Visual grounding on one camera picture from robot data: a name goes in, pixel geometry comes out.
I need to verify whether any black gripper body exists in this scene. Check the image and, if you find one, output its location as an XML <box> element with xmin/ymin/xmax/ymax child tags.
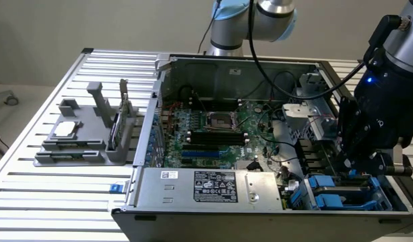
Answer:
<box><xmin>353</xmin><ymin>49</ymin><xmax>413</xmax><ymax>152</ymax></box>

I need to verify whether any blue disk bay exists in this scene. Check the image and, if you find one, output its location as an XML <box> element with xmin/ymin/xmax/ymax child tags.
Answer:
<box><xmin>302</xmin><ymin>174</ymin><xmax>386</xmax><ymax>211</ymax></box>

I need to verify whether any black disk drive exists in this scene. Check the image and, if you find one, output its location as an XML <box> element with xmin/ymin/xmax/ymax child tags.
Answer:
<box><xmin>106</xmin><ymin>113</ymin><xmax>122</xmax><ymax>152</ymax></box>

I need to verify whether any silver metal drive cage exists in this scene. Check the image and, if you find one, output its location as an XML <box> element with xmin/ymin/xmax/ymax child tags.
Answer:
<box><xmin>281</xmin><ymin>73</ymin><xmax>339</xmax><ymax>143</ymax></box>

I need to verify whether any green motherboard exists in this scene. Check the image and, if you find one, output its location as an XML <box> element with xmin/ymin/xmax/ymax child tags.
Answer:
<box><xmin>152</xmin><ymin>99</ymin><xmax>297</xmax><ymax>174</ymax></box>

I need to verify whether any silver chipset heatsink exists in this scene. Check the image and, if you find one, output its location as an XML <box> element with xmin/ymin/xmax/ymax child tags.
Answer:
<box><xmin>233</xmin><ymin>161</ymin><xmax>258</xmax><ymax>171</ymax></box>

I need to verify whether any metal CPU socket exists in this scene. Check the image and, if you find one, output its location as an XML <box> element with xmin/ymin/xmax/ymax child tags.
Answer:
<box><xmin>204</xmin><ymin>110</ymin><xmax>239</xmax><ymax>133</ymax></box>

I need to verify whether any black RAM slot bank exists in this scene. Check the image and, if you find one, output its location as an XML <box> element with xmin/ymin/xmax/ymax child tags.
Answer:
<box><xmin>188</xmin><ymin>99</ymin><xmax>243</xmax><ymax>112</ymax></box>
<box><xmin>188</xmin><ymin>130</ymin><xmax>250</xmax><ymax>146</ymax></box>

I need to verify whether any black long expansion slot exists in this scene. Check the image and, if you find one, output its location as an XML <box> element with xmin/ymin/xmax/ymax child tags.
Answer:
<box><xmin>181</xmin><ymin>144</ymin><xmax>221</xmax><ymax>152</ymax></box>

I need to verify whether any blue expansion slot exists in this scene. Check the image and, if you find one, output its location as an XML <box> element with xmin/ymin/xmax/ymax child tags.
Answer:
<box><xmin>180</xmin><ymin>150</ymin><xmax>221</xmax><ymax>159</ymax></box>

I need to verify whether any open black PC case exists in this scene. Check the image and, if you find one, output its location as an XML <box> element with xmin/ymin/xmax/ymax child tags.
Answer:
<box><xmin>110</xmin><ymin>54</ymin><xmax>413</xmax><ymax>241</ymax></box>

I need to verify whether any grey power supply unit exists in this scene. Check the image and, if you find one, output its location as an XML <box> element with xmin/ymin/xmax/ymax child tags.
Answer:
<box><xmin>132</xmin><ymin>167</ymin><xmax>285</xmax><ymax>212</ymax></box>

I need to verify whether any green graphics card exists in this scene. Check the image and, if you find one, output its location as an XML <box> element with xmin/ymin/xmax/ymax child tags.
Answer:
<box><xmin>117</xmin><ymin>78</ymin><xmax>134</xmax><ymax>142</ymax></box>

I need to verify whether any grey plastic parts rack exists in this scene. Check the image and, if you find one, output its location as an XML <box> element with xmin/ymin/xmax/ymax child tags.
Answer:
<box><xmin>32</xmin><ymin>81</ymin><xmax>141</xmax><ymax>167</ymax></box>

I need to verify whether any green RAM stick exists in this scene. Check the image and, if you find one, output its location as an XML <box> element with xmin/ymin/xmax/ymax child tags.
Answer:
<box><xmin>56</xmin><ymin>140</ymin><xmax>93</xmax><ymax>147</ymax></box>
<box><xmin>50</xmin><ymin>152</ymin><xmax>90</xmax><ymax>160</ymax></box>

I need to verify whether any silver CPU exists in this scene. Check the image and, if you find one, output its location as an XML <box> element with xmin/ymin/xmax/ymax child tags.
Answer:
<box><xmin>56</xmin><ymin>122</ymin><xmax>78</xmax><ymax>137</ymax></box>

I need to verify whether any grey chair caster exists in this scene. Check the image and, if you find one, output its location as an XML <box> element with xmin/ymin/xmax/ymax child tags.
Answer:
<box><xmin>0</xmin><ymin>89</ymin><xmax>20</xmax><ymax>106</ymax></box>

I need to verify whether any red and white wire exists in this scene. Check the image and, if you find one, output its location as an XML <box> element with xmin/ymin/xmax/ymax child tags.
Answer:
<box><xmin>306</xmin><ymin>114</ymin><xmax>338</xmax><ymax>125</ymax></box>

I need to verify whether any long black wire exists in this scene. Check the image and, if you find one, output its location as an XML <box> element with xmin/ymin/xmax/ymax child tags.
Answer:
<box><xmin>255</xmin><ymin>120</ymin><xmax>305</xmax><ymax>153</ymax></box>

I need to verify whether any black looped wire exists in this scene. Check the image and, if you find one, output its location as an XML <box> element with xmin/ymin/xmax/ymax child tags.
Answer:
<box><xmin>270</xmin><ymin>71</ymin><xmax>301</xmax><ymax>102</ymax></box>

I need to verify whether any blue plastic connector bracket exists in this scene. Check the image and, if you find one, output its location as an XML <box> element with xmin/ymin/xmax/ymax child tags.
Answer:
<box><xmin>287</xmin><ymin>180</ymin><xmax>306</xmax><ymax>210</ymax></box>

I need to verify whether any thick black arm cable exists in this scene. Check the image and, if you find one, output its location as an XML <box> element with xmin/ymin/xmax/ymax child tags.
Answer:
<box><xmin>247</xmin><ymin>0</ymin><xmax>410</xmax><ymax>101</ymax></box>

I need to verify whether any black curved wire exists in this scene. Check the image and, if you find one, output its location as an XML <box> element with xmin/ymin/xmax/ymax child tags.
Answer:
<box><xmin>178</xmin><ymin>84</ymin><xmax>194</xmax><ymax>102</ymax></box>

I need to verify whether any red wire bundle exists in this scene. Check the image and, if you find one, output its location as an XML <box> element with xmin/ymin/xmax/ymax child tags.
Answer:
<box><xmin>160</xmin><ymin>101</ymin><xmax>181</xmax><ymax>119</ymax></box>

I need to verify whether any thin black cable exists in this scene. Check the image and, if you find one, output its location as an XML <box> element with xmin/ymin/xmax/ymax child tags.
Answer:
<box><xmin>197</xmin><ymin>0</ymin><xmax>225</xmax><ymax>55</ymax></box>

